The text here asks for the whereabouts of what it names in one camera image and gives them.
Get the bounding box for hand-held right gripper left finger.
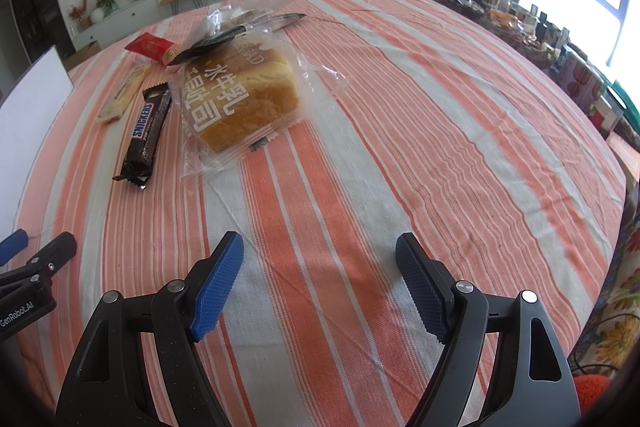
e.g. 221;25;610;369
55;231;245;427

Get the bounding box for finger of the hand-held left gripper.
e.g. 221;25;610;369
0;229;29;265
0;233;77;293

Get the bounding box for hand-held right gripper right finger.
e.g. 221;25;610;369
395;233;581;427

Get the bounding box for white cardboard box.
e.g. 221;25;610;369
0;46;75;240

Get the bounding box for brown chocolate bar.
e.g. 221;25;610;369
112;83;172;190

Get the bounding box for cream biscuit packet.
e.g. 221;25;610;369
96;64;147;125

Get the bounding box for packaged bread loaf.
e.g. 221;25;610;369
170;29;353;180

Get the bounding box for red snack packet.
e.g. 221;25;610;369
124;33;182;66

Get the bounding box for clear snack bag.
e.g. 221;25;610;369
192;4;273;45

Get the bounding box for long clear black-ended packet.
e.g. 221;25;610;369
166;13;307;68

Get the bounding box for basket of snacks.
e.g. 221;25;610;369
487;7;526;32

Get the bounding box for orange striped tablecloth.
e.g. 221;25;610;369
10;0;628;427

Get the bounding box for floral printed cloth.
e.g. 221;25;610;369
570;192;640;378

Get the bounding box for orange knitted fabric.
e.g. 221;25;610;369
572;374;616;408

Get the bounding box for red flowers in vase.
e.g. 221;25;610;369
68;0;92;30

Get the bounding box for group of jars and bottles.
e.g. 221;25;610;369
495;0;628;132

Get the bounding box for dark wall cabinet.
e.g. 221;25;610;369
7;0;76;72

